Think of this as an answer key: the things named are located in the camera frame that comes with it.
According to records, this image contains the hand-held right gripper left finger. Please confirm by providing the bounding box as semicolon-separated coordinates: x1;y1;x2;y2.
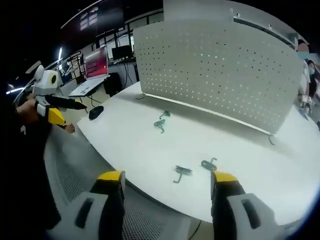
67;170;126;240

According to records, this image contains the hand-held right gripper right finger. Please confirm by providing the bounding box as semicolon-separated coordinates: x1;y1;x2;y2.
210;171;278;240

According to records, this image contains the white perforated mounting plate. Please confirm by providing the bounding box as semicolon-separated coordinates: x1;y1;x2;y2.
132;18;302;136

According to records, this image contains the person's left hand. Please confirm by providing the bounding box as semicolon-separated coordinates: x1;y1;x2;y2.
15;99;76;134

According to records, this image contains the black computer mouse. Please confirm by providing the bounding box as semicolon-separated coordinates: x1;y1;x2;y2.
88;105;105;120

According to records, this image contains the open white laptop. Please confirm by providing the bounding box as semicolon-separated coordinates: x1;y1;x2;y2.
68;45;111;97

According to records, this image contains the grey mesh chair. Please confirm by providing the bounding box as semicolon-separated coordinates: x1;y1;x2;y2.
44;136;201;240

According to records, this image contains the black computer monitor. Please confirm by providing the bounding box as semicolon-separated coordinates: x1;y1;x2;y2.
111;45;133;61

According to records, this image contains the white partition panel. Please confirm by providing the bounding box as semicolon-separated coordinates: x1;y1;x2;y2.
162;0;301;49

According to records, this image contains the dark wall screen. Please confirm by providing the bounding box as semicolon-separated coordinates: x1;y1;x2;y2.
60;0;126;44

